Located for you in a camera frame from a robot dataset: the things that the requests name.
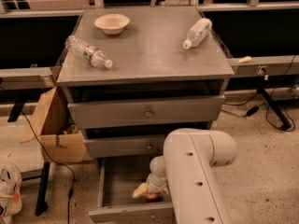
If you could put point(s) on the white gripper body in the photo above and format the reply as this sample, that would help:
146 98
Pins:
154 185

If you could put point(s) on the red apple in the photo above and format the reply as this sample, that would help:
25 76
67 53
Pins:
152 197

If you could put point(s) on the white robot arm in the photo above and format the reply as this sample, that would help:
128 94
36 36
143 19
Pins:
184 172

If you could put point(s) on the grey open bottom drawer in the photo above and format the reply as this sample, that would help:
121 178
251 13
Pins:
119 177

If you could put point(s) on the grey middle drawer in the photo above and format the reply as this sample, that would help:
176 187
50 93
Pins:
125 146

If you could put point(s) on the grey top drawer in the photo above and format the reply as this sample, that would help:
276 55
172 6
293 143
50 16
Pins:
120 113

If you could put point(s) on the grey wooden drawer cabinet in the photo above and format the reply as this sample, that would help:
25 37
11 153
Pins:
149 62

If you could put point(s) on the brown cardboard box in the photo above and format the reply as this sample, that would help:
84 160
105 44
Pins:
49 123

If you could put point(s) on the black table leg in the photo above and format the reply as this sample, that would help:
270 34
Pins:
285 123
43 175

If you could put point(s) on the white sneaker with orange accents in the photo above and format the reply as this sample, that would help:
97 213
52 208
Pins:
10 193

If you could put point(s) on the black table leg at right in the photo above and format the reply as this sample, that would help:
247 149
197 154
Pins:
285 123

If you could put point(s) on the clear bottle with colourful label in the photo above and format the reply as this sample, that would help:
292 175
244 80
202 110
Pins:
90 54

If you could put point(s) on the small yellow foam piece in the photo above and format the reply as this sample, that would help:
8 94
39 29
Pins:
245 59

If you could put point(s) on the clear bottle with white label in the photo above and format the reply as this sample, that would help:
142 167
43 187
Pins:
197 33

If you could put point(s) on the cream shallow bowl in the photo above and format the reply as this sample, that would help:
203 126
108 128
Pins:
112 24

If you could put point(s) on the black power adapter with cable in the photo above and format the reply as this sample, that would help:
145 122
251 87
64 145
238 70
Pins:
248 113

